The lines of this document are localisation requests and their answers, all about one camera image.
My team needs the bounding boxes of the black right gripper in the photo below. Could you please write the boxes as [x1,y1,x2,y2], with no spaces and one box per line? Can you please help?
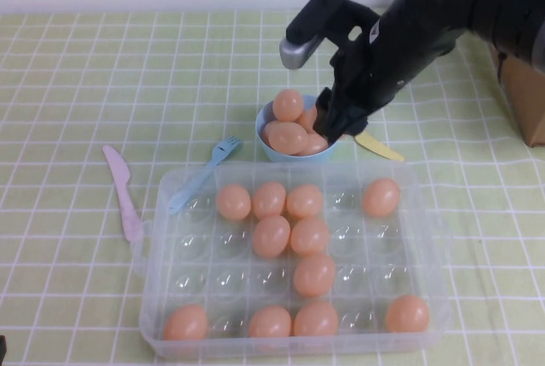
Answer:
[313,0,469,146]

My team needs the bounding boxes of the clear plastic egg box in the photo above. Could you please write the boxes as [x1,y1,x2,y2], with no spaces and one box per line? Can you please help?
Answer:
[129,161,452,361]

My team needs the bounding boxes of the brown cardboard box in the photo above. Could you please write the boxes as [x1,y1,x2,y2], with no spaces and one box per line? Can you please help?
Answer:
[489,40,545,149]

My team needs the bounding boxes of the yellow plastic knife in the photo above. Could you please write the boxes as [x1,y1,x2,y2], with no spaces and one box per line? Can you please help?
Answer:
[354,129,404,162]

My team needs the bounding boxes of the light blue bowl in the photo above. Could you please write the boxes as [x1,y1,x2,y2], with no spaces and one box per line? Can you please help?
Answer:
[255,95,341,163]

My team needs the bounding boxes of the light blue plastic fork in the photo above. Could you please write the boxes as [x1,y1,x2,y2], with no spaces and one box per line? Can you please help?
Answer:
[167,135,244,216]

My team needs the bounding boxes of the lilac plastic knife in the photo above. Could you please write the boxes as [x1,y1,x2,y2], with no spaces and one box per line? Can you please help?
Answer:
[101,145,145,243]

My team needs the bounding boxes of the green grid tablecloth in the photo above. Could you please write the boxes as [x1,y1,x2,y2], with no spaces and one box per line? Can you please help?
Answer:
[0,8,545,366]

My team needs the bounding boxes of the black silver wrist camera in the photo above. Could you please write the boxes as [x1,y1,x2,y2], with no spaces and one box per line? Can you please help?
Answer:
[278,0,381,71]

